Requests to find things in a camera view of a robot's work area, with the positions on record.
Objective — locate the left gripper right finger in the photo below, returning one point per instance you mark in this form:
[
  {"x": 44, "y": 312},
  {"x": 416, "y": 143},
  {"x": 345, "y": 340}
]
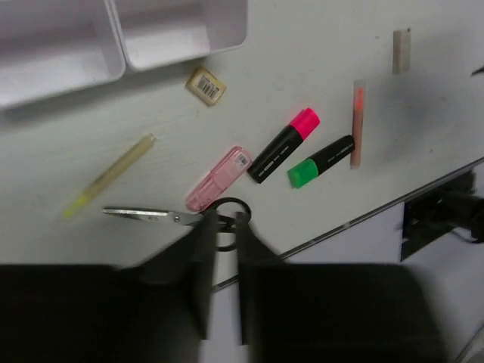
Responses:
[{"x": 354, "y": 312}]

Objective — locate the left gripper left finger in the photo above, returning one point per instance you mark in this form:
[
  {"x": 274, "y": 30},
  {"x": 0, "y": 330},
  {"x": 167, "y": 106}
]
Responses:
[{"x": 156, "y": 311}]

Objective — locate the yellow slim highlighter pen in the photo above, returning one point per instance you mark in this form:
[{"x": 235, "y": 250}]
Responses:
[{"x": 109, "y": 176}]

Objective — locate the green black highlighter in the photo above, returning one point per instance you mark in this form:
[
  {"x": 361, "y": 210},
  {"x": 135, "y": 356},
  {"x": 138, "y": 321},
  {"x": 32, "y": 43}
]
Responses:
[{"x": 321, "y": 161}]

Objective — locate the pink black highlighter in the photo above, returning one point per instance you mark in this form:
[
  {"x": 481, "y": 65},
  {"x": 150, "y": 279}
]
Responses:
[{"x": 284, "y": 144}]

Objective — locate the orange slim highlighter pen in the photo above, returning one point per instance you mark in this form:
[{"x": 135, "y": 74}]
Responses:
[{"x": 357, "y": 121}]

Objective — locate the pink correction tape case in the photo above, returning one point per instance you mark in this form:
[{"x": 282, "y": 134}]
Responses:
[{"x": 225, "y": 173}]

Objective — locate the small tan eraser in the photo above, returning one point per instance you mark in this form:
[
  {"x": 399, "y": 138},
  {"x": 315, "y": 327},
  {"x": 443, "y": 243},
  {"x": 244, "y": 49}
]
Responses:
[{"x": 203, "y": 84}]

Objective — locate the right white organizer tray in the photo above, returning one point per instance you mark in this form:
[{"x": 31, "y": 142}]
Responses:
[{"x": 160, "y": 33}]

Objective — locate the white organizer tray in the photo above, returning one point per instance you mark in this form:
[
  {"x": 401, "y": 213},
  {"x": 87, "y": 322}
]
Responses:
[
  {"x": 160, "y": 33},
  {"x": 50, "y": 48}
]

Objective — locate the left white organizer tray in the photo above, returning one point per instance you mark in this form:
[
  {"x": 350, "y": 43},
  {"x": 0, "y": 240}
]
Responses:
[{"x": 50, "y": 48}]

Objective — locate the white eraser stick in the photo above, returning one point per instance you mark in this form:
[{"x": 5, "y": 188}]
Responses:
[{"x": 401, "y": 57}]

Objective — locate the black handled scissors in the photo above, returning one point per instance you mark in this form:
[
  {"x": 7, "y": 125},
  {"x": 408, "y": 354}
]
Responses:
[{"x": 226, "y": 224}]

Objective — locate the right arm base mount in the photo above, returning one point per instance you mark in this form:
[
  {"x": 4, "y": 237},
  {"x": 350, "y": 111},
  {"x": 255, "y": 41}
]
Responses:
[{"x": 441, "y": 210}]

